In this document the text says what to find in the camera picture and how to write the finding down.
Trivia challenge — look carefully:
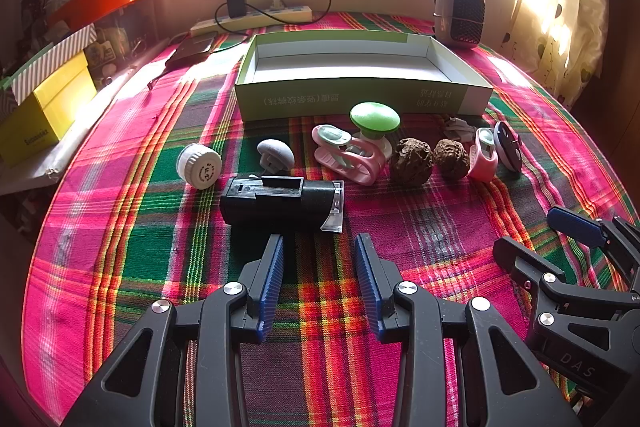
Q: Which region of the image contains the green cardboard box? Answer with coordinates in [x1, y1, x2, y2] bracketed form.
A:
[234, 32, 493, 122]

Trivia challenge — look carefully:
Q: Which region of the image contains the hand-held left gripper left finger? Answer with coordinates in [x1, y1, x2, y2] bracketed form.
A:
[60, 233, 286, 427]

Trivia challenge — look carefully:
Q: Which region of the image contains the clear display case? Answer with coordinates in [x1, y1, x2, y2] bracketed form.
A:
[85, 2, 166, 78]

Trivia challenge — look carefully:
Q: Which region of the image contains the small beige heater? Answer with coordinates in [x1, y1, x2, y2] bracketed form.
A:
[432, 0, 487, 49]

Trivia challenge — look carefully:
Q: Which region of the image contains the large pink clip massager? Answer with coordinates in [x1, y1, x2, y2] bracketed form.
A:
[311, 124, 388, 186]

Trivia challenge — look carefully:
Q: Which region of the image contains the green mushroom-shaped massager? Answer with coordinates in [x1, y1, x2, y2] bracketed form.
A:
[349, 103, 403, 162]

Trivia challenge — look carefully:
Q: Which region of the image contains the grey mushroom-shaped massager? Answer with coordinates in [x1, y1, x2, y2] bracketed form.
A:
[257, 138, 295, 180]

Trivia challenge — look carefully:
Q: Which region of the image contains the yellow box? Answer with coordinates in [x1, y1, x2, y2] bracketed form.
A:
[0, 52, 98, 168]

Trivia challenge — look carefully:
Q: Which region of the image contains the brown walnut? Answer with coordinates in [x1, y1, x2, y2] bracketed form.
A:
[433, 138, 471, 180]
[389, 137, 434, 184]

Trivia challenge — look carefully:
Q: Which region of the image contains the cream power strip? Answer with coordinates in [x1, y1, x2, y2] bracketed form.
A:
[190, 4, 313, 32]

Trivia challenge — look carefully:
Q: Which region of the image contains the white round disc device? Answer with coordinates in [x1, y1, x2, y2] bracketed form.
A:
[493, 121, 522, 172]

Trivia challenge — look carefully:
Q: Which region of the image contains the striped box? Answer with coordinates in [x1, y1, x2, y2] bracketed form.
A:
[0, 24, 98, 128]

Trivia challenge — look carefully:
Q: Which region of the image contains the white ribbed jar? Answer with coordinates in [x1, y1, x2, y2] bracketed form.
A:
[177, 143, 222, 192]

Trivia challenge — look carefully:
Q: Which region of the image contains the plaid tablecloth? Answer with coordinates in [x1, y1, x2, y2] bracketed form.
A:
[22, 9, 631, 427]

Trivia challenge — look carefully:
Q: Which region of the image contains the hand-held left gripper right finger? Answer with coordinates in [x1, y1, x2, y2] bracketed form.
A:
[353, 233, 583, 427]

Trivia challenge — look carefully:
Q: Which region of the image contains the white usb cable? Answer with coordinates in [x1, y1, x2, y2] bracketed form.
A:
[442, 116, 476, 142]

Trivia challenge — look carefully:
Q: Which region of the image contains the cream dotted curtain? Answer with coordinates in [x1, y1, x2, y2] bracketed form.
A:
[500, 0, 613, 108]

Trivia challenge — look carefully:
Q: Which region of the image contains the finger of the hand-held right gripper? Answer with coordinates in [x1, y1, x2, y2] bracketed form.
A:
[492, 237, 573, 303]
[547, 206, 640, 288]

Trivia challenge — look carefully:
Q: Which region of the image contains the black cylindrical device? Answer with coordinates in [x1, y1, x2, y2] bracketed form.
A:
[219, 175, 346, 234]

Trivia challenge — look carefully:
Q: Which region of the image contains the black phone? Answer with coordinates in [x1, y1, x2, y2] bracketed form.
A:
[165, 33, 217, 70]

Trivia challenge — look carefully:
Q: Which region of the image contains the small pink clip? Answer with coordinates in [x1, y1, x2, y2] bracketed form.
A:
[467, 127, 499, 182]

